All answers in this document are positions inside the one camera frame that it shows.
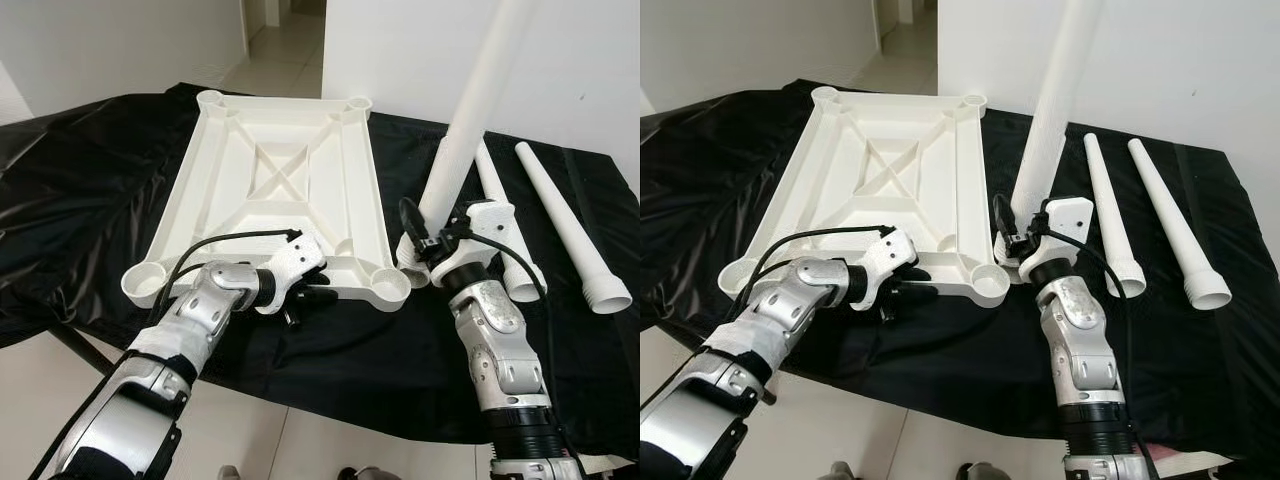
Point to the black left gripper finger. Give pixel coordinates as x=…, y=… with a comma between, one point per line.
x=918, y=294
x=915, y=272
x=322, y=295

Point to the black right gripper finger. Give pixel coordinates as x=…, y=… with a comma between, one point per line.
x=409, y=218
x=1001, y=215

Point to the white plastic table top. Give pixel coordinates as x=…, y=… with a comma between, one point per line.
x=850, y=200
x=230, y=200

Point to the white plastic table leg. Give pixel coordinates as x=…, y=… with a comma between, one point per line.
x=560, y=210
x=1055, y=100
x=492, y=180
x=1105, y=200
x=480, y=90
x=1170, y=220

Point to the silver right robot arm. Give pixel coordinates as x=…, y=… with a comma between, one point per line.
x=490, y=320
x=1075, y=310

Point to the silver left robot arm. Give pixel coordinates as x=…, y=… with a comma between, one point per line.
x=800, y=290
x=200, y=300

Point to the robot right leg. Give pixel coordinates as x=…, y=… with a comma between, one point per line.
x=355, y=473
x=970, y=472

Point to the black table cloth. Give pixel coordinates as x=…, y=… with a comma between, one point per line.
x=700, y=200
x=80, y=200

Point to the black table leg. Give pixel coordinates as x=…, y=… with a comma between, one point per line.
x=80, y=350

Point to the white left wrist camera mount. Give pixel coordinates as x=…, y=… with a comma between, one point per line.
x=890, y=255
x=300, y=262

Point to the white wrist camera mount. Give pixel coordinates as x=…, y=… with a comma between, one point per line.
x=300, y=262
x=1068, y=218
x=492, y=225
x=890, y=255

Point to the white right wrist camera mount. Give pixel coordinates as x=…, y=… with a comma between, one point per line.
x=492, y=225
x=1068, y=218

